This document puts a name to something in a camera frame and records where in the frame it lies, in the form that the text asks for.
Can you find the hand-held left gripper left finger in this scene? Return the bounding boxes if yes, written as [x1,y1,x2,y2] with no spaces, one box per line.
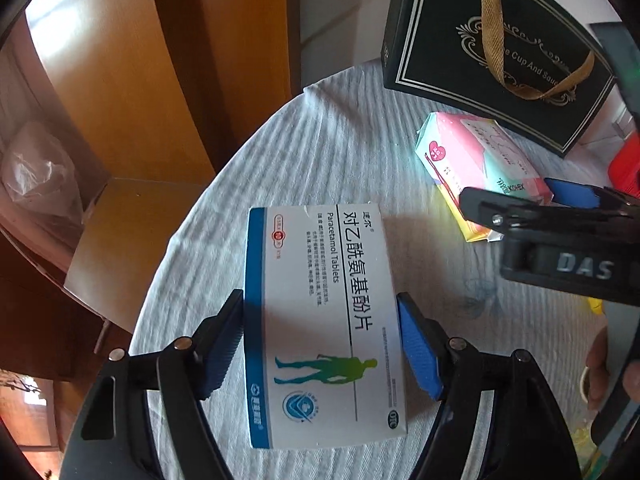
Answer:
[60,289,246,480]

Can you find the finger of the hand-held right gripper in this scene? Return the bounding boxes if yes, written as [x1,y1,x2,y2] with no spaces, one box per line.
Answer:
[459,186,640,241]
[544,177,640,210]

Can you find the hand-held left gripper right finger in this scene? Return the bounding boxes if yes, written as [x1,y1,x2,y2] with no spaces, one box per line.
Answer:
[396,292,583,480]

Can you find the pastel sanitary pad pack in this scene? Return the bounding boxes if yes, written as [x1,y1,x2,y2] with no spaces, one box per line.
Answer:
[414,112,556,243]

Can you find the white medicine box blue stripe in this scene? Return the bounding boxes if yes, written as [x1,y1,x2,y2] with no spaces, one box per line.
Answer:
[244,203,408,451]

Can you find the person's right hand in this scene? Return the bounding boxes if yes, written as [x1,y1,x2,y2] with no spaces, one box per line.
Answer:
[582,327,640,411]

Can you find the red bear-embossed suitcase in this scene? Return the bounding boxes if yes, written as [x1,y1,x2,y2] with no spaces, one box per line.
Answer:
[609,132,640,201]

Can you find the clear plastic bag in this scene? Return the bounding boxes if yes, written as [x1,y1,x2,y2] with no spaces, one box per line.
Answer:
[0,120,86,231]

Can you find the wooden panel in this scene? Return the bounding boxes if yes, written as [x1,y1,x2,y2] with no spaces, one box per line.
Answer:
[25,0,301,196]

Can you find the black gift box gold handle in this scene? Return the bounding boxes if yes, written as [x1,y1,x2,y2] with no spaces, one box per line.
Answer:
[381,0,618,160]

